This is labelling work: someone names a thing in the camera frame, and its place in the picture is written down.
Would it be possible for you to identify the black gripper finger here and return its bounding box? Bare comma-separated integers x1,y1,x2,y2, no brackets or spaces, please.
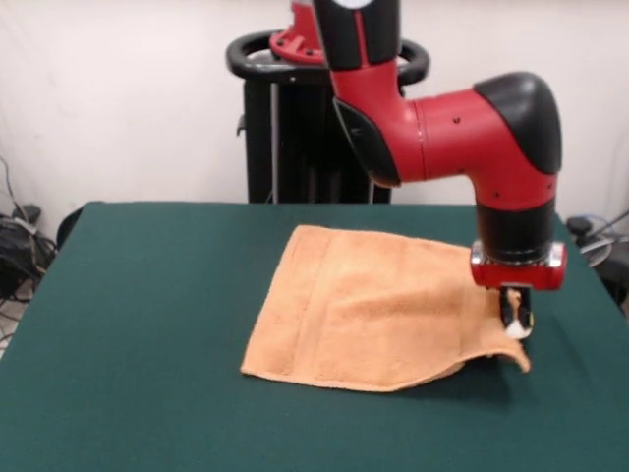
520,289,536,331
498,287,515,329

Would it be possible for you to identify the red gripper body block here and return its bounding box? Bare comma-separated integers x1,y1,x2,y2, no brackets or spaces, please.
470,261,569,292

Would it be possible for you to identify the black cable tangle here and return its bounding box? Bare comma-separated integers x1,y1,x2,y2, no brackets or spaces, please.
0,156,58,304

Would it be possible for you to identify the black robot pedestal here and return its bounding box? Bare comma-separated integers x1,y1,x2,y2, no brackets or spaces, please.
225,29,431,205

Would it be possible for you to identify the dark green table cloth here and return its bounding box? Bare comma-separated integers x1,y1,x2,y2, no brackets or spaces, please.
0,200,629,472

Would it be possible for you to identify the orange terry towel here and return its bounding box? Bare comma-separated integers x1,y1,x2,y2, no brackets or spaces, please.
239,224,535,394

